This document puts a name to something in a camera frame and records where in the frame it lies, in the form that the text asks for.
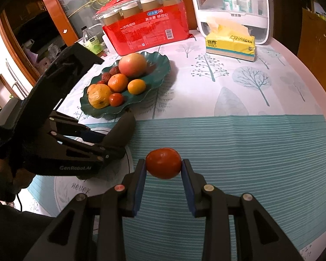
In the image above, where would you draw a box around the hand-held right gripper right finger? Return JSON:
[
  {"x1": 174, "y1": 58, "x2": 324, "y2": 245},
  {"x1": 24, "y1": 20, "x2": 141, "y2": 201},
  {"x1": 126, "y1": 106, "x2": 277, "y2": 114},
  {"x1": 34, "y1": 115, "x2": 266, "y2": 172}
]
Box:
[{"x1": 181, "y1": 159, "x2": 306, "y2": 261}]

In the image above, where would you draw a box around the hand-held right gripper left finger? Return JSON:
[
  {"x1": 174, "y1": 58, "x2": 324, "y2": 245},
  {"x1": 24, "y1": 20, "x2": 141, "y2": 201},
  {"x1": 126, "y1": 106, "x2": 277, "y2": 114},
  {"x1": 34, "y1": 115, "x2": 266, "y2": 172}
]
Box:
[{"x1": 23, "y1": 158, "x2": 147, "y2": 261}]

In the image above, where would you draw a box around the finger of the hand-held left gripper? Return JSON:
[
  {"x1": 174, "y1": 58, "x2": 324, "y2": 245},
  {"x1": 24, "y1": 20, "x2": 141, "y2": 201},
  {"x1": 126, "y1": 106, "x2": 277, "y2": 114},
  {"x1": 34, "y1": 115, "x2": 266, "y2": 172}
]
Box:
[
  {"x1": 47, "y1": 113, "x2": 110, "y2": 144},
  {"x1": 22, "y1": 111, "x2": 138, "y2": 176}
]

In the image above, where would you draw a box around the red tomato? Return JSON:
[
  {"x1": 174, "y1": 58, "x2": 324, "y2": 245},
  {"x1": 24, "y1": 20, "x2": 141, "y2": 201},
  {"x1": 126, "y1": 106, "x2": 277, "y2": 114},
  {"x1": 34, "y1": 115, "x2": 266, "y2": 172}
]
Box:
[
  {"x1": 109, "y1": 93, "x2": 125, "y2": 107},
  {"x1": 145, "y1": 147, "x2": 182, "y2": 180}
]

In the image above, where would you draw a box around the small tangerine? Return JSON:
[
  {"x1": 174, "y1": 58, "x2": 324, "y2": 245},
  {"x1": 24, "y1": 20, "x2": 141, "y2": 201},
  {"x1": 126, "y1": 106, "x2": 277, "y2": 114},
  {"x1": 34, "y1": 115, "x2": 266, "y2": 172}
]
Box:
[{"x1": 128, "y1": 79, "x2": 146, "y2": 95}]

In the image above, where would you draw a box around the white round plate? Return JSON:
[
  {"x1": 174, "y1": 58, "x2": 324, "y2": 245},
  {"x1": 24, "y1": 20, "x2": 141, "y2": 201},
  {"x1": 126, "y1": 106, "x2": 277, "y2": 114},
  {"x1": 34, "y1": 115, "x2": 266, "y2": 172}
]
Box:
[{"x1": 54, "y1": 124, "x2": 134, "y2": 218}]

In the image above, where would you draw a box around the dark green scalloped plate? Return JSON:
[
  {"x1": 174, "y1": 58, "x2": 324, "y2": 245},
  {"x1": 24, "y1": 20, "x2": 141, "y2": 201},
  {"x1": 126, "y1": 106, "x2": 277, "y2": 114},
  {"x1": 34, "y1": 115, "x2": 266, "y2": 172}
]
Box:
[{"x1": 80, "y1": 51, "x2": 171, "y2": 120}]

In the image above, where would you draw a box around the large pink yellow apple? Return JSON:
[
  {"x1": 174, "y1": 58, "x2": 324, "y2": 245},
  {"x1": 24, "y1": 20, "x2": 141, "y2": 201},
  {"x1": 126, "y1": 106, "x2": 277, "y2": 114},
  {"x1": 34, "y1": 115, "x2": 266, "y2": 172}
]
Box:
[{"x1": 118, "y1": 53, "x2": 148, "y2": 78}]

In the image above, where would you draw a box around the steel refrigerator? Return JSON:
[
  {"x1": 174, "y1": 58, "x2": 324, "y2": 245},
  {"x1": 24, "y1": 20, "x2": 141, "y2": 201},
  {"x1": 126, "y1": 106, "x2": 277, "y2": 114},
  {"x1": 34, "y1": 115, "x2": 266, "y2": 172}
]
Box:
[{"x1": 4, "y1": 58, "x2": 31, "y2": 100}]

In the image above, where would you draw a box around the wrinkled yellow orange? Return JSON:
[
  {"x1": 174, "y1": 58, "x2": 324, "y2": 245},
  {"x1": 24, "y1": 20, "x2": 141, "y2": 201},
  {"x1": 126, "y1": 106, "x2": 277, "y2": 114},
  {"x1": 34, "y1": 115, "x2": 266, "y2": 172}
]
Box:
[{"x1": 87, "y1": 84, "x2": 111, "y2": 109}]

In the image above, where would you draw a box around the bright orange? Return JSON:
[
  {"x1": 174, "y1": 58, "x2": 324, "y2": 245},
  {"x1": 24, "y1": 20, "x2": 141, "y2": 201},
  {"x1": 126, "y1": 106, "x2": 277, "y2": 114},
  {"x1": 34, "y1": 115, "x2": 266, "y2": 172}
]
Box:
[{"x1": 108, "y1": 74, "x2": 129, "y2": 93}]

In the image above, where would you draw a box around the green label bottle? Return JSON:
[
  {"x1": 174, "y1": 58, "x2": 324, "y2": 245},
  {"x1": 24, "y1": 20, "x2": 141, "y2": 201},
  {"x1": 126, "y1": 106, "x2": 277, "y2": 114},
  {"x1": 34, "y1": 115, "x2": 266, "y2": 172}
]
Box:
[{"x1": 83, "y1": 37, "x2": 103, "y2": 55}]

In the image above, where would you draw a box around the tall clear glass bottle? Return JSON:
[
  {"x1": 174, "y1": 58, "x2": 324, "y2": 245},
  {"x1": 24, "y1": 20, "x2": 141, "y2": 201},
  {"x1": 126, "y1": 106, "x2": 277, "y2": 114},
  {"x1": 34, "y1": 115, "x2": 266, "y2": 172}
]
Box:
[{"x1": 81, "y1": 27, "x2": 92, "y2": 43}]

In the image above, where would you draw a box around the tree print tablecloth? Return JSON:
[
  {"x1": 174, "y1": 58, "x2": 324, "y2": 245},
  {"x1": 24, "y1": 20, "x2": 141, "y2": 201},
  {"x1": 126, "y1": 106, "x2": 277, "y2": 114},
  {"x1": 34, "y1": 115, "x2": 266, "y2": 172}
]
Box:
[{"x1": 24, "y1": 31, "x2": 326, "y2": 261}]

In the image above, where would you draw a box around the wooden glass door cabinet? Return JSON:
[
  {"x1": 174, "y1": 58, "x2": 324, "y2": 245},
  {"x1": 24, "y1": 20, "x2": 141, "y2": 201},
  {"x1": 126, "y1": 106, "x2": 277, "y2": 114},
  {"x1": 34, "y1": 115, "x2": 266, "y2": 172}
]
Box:
[{"x1": 0, "y1": 0, "x2": 191, "y2": 87}]

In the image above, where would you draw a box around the red pack of paper cups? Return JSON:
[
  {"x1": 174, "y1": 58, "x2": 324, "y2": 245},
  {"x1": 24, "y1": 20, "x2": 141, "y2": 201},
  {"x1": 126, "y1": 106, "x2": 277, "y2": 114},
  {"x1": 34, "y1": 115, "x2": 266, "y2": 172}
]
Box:
[{"x1": 94, "y1": 0, "x2": 196, "y2": 56}]

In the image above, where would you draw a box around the yellow tissue pack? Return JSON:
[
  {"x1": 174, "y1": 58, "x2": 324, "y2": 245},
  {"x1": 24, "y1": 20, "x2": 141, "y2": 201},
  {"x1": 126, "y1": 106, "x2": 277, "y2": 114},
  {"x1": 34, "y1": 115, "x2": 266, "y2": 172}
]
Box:
[{"x1": 206, "y1": 16, "x2": 257, "y2": 62}]

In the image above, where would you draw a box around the white storage box clear lid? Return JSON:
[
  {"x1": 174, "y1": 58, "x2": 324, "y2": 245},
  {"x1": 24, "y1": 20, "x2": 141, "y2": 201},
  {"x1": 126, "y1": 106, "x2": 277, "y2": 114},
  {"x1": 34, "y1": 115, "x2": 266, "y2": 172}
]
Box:
[{"x1": 186, "y1": 0, "x2": 273, "y2": 45}]

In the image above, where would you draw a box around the brown wooden panel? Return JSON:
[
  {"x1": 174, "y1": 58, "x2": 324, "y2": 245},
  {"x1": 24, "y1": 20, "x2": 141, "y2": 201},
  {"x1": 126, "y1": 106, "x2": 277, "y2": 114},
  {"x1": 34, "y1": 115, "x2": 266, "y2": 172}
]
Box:
[{"x1": 299, "y1": 8, "x2": 326, "y2": 80}]

